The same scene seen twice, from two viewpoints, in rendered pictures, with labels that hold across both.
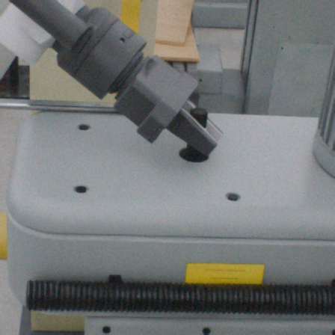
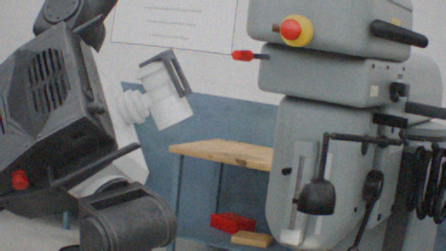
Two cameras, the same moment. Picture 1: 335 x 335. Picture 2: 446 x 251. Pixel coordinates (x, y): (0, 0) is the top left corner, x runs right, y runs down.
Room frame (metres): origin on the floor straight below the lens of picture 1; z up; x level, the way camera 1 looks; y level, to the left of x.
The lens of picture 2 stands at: (0.13, 1.49, 1.75)
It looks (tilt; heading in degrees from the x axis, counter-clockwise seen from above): 7 degrees down; 303
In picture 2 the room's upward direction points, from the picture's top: 7 degrees clockwise
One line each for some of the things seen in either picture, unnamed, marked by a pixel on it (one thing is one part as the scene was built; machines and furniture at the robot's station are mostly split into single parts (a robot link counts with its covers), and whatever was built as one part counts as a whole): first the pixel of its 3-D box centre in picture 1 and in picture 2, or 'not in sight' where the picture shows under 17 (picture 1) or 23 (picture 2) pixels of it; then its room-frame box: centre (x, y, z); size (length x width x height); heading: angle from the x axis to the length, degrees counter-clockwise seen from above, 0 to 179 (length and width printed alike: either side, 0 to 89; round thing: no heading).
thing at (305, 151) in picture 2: not in sight; (300, 192); (0.85, 0.08, 1.45); 0.04 x 0.04 x 0.21; 7
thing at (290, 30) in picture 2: not in sight; (292, 30); (0.84, 0.22, 1.76); 0.04 x 0.03 x 0.04; 7
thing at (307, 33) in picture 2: (4, 235); (296, 30); (0.84, 0.20, 1.76); 0.06 x 0.02 x 0.06; 7
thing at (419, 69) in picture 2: not in sight; (388, 84); (0.92, -0.53, 1.66); 0.80 x 0.23 x 0.20; 97
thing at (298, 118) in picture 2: not in sight; (321, 173); (0.86, -0.03, 1.47); 0.21 x 0.19 x 0.32; 7
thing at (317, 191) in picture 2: not in sight; (318, 194); (0.76, 0.19, 1.47); 0.07 x 0.07 x 0.06
